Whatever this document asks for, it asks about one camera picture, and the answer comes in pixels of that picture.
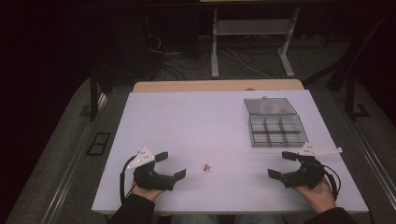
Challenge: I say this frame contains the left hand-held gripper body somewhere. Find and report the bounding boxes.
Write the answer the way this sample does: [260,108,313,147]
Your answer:
[125,147,176,191]

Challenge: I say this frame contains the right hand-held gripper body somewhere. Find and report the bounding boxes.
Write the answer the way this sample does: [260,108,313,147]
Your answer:
[279,143,344,189]

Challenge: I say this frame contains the person's left hand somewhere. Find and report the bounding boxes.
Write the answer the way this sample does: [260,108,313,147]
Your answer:
[130,181,166,203]

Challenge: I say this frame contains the person's right hand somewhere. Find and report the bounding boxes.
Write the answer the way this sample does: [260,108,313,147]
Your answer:
[293,176,338,215]

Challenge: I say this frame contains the clear plastic compartment box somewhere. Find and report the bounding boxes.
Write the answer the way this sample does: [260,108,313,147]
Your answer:
[243,96,309,148]

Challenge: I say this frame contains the black metal stand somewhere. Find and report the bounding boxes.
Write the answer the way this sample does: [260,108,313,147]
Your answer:
[302,8,396,121]
[89,63,115,122]

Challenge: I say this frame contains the white metal stand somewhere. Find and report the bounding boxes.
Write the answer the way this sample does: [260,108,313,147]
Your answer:
[210,7,302,79]

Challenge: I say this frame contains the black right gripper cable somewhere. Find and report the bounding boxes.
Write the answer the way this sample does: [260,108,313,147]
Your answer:
[321,163,342,202]

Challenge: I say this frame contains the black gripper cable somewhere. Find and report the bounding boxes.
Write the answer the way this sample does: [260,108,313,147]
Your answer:
[119,154,138,204]
[321,163,342,202]

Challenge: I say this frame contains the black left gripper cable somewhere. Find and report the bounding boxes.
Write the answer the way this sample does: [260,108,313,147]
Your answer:
[119,154,138,204]

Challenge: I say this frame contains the black floor socket frame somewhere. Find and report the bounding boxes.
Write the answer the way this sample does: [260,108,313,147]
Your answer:
[86,132,112,157]

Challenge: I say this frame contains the metal floor rail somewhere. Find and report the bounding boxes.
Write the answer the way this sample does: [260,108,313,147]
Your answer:
[39,91,109,224]
[335,92,396,203]

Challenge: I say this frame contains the black floor cables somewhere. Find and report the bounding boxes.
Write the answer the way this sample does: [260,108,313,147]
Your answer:
[146,31,216,82]

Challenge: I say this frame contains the white floor cable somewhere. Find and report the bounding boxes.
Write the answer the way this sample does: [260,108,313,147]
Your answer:
[223,46,275,80]

